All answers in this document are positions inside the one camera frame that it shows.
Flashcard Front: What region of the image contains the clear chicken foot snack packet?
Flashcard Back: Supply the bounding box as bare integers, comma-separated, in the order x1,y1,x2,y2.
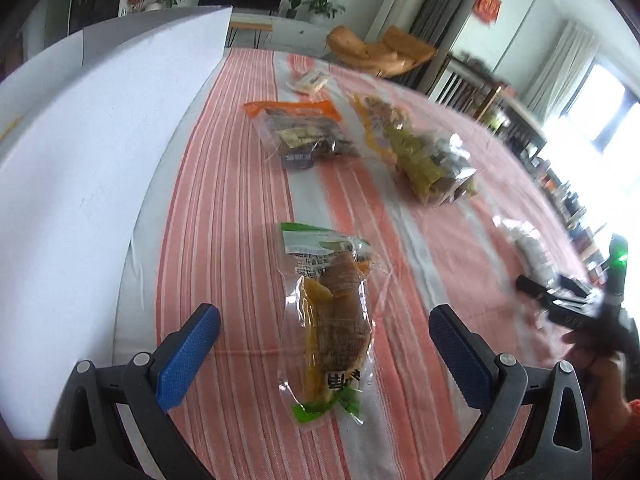
278,222,387,426

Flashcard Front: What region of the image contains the person right hand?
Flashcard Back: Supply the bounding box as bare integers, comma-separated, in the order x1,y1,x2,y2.
562,332,634,451

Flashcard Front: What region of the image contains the wooden side table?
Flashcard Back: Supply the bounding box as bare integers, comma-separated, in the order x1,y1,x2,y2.
497,94,547,158

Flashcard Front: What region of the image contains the green candy clear bag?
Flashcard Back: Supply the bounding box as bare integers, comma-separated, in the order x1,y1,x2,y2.
349,93,478,206

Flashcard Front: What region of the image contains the wooden dining chair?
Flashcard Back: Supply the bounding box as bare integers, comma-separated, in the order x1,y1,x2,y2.
428,53,503,122

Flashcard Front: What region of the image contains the white sheer curtain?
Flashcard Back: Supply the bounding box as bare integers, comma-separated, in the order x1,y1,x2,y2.
523,21,600,124

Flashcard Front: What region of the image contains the white cardboard box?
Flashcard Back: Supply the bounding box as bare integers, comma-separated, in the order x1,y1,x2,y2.
1,6,231,441

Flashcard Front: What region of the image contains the orange top dark snack bag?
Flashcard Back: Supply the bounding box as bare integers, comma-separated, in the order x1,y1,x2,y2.
243,100,360,169

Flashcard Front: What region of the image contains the orange lounge chair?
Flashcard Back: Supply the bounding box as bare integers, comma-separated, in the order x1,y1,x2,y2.
326,25,437,78

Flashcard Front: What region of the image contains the grey curtain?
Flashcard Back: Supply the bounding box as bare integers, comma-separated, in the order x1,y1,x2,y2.
396,0,475,92

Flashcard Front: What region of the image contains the white tv cabinet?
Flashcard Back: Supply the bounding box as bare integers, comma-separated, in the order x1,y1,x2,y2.
224,12,334,59

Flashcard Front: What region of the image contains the small wooden bench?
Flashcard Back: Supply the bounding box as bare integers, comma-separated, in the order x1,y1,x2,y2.
226,21,273,49

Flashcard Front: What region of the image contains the small dark potted plant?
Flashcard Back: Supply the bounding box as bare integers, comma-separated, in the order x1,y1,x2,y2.
285,0,303,20

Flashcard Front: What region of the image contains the red wall decoration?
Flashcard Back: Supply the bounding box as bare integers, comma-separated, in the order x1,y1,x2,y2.
473,0,502,24

